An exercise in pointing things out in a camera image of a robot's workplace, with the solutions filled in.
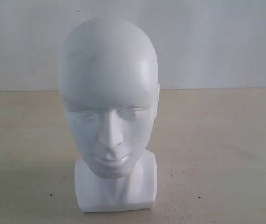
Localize white mannequin head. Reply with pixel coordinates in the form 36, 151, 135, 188
58, 17, 160, 212

